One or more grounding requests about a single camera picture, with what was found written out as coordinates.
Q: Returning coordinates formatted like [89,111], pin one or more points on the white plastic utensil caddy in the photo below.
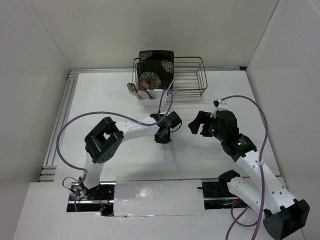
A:
[145,101]

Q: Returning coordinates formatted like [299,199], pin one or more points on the wire dish rack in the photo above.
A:
[190,80]

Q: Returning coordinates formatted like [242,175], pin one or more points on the black floral plate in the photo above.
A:
[157,73]
[156,55]

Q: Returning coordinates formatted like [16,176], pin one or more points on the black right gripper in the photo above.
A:
[215,118]

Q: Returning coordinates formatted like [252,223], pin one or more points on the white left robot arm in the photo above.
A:
[103,141]

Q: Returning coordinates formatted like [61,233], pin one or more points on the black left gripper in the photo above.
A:
[165,140]

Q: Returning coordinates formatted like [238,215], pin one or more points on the black floral plate front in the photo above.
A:
[157,73]

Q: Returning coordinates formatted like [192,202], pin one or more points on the iridescent blue fork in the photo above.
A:
[148,93]

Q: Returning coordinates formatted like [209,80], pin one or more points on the black floral plate rear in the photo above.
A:
[156,55]

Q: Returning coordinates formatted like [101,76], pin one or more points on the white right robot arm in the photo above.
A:
[282,213]

